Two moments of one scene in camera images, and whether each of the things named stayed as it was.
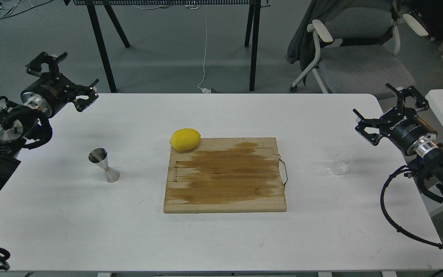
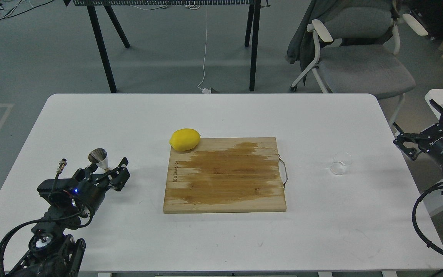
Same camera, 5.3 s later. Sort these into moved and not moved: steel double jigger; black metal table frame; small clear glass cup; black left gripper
Moved: black left gripper
Not moved: small clear glass cup; black metal table frame; steel double jigger
